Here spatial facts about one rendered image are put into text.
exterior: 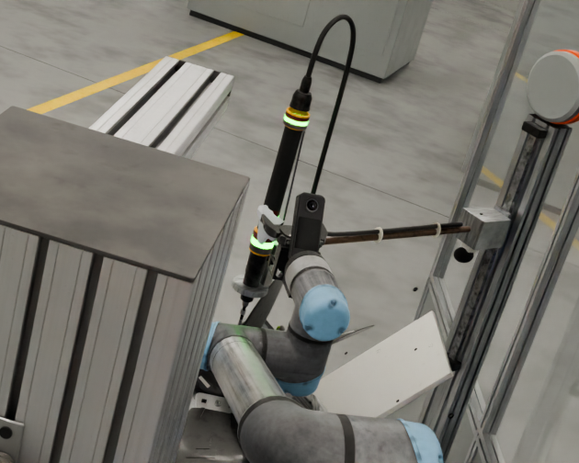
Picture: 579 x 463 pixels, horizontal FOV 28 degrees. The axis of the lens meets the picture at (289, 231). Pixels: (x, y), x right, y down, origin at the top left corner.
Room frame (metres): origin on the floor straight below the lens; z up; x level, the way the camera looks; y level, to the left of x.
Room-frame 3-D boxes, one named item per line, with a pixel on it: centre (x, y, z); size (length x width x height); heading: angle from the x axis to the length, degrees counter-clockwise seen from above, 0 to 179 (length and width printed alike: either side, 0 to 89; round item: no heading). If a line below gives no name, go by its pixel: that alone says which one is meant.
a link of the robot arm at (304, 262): (1.69, -0.06, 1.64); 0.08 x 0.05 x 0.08; 108
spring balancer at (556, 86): (2.46, -0.48, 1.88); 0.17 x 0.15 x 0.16; 8
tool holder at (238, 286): (1.98, 0.04, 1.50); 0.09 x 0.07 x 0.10; 133
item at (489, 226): (2.40, -0.41, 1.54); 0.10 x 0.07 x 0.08; 133
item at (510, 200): (2.44, -0.45, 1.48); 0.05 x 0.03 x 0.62; 43
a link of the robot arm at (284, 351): (1.61, -0.06, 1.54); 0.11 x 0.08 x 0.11; 108
